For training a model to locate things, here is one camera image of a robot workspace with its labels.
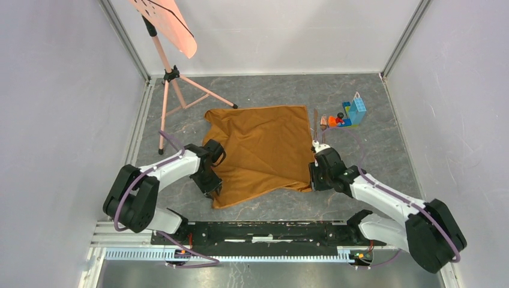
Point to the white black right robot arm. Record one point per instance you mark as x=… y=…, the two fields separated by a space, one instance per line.
x=426 y=230

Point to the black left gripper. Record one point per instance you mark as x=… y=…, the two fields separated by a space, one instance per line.
x=214 y=185

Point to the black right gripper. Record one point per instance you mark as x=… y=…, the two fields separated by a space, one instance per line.
x=314 y=168

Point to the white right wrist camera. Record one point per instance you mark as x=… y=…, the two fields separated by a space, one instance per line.
x=318 y=147

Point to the colourful toy brick build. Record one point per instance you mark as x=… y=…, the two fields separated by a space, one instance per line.
x=352 y=114

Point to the orange cloth napkin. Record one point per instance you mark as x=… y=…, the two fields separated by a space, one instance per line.
x=267 y=148

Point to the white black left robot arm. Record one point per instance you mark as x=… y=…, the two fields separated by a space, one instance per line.
x=132 y=200

